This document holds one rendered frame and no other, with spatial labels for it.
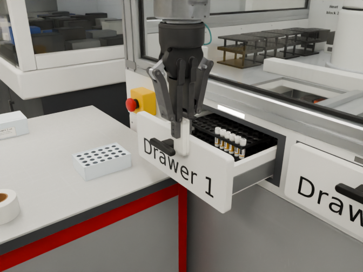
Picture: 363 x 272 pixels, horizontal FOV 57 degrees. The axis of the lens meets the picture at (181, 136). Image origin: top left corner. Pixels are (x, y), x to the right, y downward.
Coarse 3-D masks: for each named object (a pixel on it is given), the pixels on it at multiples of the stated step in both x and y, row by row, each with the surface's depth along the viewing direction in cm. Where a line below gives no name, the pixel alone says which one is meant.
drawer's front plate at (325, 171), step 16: (304, 160) 59; (320, 160) 57; (336, 160) 55; (288, 176) 63; (304, 176) 60; (320, 176) 57; (336, 176) 55; (352, 176) 53; (288, 192) 64; (304, 192) 61; (336, 192) 56; (320, 208) 59; (336, 208) 56; (352, 208) 54; (352, 224) 55
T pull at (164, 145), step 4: (152, 140) 66; (156, 140) 66; (164, 140) 66; (168, 140) 66; (172, 140) 66; (152, 144) 66; (156, 144) 65; (160, 144) 64; (164, 144) 64; (168, 144) 64; (172, 144) 64; (160, 148) 64; (164, 148) 63; (168, 148) 62; (172, 148) 62; (164, 152) 63; (168, 152) 62; (172, 152) 62
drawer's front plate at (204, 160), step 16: (144, 112) 75; (144, 128) 75; (160, 128) 69; (192, 144) 62; (208, 144) 60; (176, 160) 67; (192, 160) 63; (208, 160) 59; (224, 160) 56; (176, 176) 69; (208, 176) 60; (224, 176) 57; (192, 192) 66; (208, 192) 61; (224, 192) 58; (224, 208) 59
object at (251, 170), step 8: (208, 112) 86; (192, 128) 84; (264, 152) 65; (272, 152) 66; (240, 160) 62; (248, 160) 62; (256, 160) 63; (264, 160) 65; (272, 160) 66; (240, 168) 61; (248, 168) 63; (256, 168) 64; (264, 168) 66; (272, 168) 67; (240, 176) 62; (248, 176) 63; (256, 176) 65; (264, 176) 66; (240, 184) 62; (248, 184) 64; (232, 192) 62
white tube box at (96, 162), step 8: (112, 144) 91; (80, 152) 86; (88, 152) 87; (96, 152) 87; (104, 152) 87; (112, 152) 87; (120, 152) 88; (128, 152) 86; (72, 160) 86; (80, 160) 83; (88, 160) 83; (96, 160) 83; (104, 160) 83; (112, 160) 83; (120, 160) 84; (128, 160) 86; (80, 168) 81; (88, 168) 80; (96, 168) 81; (104, 168) 82; (112, 168) 84; (120, 168) 85; (88, 176) 80; (96, 176) 82
